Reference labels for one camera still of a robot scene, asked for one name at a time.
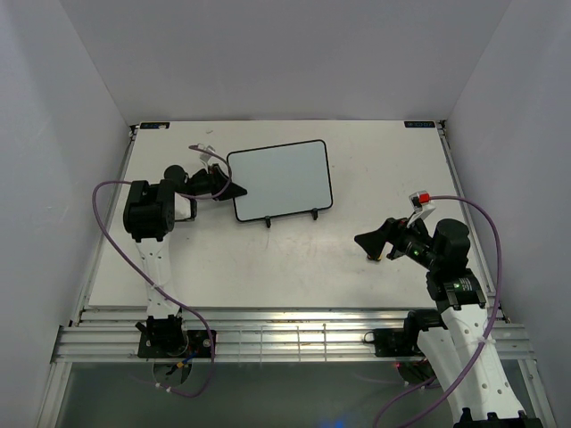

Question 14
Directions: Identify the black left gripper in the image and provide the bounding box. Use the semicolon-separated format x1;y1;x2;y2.
186;163;247;202

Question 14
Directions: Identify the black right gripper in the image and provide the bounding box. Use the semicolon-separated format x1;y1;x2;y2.
353;210;441;269

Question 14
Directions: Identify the whiteboard with black frame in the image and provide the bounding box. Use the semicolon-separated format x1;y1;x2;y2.
227;139;334;224

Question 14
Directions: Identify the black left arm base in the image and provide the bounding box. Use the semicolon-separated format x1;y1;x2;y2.
137;329;217;359

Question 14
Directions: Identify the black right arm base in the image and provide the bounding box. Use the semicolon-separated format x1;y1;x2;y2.
363;328;424;358

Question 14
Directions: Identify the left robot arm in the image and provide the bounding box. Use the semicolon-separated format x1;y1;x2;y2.
123;163;247;357

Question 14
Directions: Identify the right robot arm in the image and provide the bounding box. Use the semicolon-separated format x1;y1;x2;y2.
354;218;542;427

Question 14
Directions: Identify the black whiteboard stand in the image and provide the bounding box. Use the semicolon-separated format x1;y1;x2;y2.
262;208;319;229

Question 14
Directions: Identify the left blue table label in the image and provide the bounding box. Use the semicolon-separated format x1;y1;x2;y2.
139;122;170;130

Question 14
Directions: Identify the blue table label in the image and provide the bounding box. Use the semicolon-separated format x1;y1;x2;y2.
403;120;436;128
139;122;170;130

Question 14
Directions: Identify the right blue table label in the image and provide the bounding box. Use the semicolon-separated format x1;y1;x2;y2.
403;120;436;128

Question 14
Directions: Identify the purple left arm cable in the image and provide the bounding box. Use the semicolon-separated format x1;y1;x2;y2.
92;143;233;398

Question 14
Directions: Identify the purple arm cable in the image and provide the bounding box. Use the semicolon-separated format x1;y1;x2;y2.
92;143;233;398
372;194;501;427

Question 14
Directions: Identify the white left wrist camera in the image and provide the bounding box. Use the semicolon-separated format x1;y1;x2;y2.
195;144;215;168

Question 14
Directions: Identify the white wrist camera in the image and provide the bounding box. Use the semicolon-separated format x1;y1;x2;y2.
407;191;435;227
195;144;215;168

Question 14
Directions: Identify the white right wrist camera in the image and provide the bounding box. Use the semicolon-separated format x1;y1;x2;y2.
407;191;435;227

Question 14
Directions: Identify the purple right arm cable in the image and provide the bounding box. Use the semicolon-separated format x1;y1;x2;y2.
372;194;501;427

